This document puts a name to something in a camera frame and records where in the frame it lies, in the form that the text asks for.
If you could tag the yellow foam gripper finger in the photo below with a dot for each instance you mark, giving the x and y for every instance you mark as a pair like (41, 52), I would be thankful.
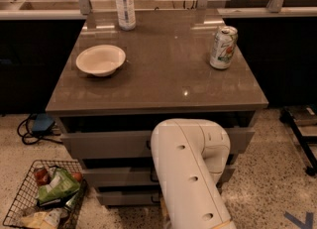
(164, 213)

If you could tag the grey bottom drawer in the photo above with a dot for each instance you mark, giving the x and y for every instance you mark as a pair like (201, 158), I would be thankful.
(149, 195)

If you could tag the grey drawer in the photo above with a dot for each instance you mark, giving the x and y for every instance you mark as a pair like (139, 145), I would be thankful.
(129, 176)
(149, 195)
(108, 145)

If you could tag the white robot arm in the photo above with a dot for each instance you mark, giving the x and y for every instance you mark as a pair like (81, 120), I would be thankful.
(190, 156)

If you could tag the grey middle drawer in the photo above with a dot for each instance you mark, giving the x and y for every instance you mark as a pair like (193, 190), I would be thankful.
(129, 176)

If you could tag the grey top drawer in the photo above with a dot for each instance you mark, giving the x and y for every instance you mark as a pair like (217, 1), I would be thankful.
(108, 145)

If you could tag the grey three-drawer cabinet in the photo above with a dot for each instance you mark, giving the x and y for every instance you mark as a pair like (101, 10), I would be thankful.
(166, 75)

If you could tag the red apple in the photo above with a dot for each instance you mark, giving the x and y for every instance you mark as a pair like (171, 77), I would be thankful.
(77, 176)

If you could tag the green chip bag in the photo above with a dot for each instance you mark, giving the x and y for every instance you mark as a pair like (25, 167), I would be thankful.
(62, 185)

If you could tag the yellow snack packet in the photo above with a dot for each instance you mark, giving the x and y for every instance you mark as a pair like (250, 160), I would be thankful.
(42, 220)

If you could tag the red soda can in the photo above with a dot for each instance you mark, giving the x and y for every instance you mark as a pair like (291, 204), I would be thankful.
(41, 175)

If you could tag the blue foot pedal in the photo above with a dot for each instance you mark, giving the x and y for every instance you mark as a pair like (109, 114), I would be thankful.
(42, 124)

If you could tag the white paper bowl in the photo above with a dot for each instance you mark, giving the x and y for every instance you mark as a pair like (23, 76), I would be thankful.
(101, 60)

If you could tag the white green soda can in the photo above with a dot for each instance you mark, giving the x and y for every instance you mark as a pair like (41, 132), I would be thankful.
(224, 47)

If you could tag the clear plastic water bottle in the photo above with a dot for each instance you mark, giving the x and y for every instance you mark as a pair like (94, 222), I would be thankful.
(126, 14)

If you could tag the black wire basket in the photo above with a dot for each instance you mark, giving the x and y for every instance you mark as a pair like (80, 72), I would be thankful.
(26, 202)

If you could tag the black rolling cart frame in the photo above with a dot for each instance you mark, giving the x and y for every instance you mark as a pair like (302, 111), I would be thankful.
(303, 122)

